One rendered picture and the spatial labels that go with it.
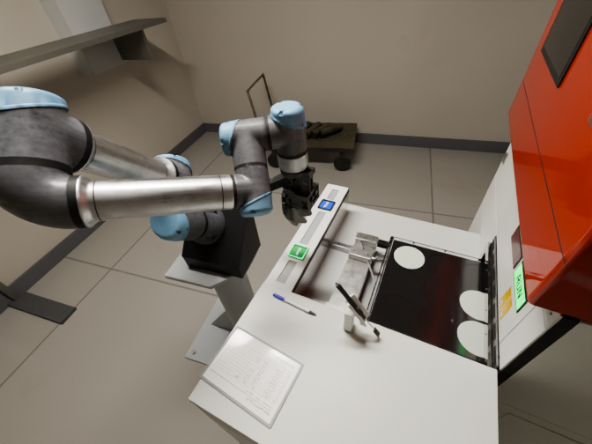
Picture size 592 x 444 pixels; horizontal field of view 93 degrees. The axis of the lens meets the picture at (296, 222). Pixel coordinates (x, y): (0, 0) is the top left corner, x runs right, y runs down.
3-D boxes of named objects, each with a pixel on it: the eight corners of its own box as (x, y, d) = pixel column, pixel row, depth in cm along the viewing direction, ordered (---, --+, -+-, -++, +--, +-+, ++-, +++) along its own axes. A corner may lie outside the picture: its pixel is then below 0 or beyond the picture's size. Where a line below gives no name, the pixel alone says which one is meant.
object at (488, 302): (483, 260, 100) (493, 242, 94) (480, 385, 73) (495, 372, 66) (477, 258, 101) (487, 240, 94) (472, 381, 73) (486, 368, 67)
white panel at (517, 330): (487, 205, 124) (532, 116, 97) (485, 395, 73) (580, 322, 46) (479, 203, 125) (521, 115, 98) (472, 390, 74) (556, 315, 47)
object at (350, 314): (367, 326, 74) (373, 299, 65) (364, 339, 72) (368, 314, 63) (345, 317, 76) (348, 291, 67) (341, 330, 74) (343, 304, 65)
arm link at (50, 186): (-36, 239, 41) (282, 209, 59) (-41, 166, 42) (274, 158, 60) (11, 244, 51) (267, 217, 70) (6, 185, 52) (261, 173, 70)
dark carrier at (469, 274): (501, 269, 92) (502, 268, 91) (505, 373, 70) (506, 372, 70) (393, 240, 104) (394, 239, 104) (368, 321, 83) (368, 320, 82)
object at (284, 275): (347, 212, 128) (349, 188, 119) (294, 315, 94) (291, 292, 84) (328, 207, 132) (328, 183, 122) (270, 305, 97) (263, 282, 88)
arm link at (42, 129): (171, 209, 98) (-42, 173, 44) (166, 167, 99) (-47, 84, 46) (203, 203, 96) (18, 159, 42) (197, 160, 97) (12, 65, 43)
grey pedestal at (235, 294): (185, 358, 168) (113, 277, 112) (220, 295, 198) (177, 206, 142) (263, 384, 154) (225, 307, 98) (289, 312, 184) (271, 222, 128)
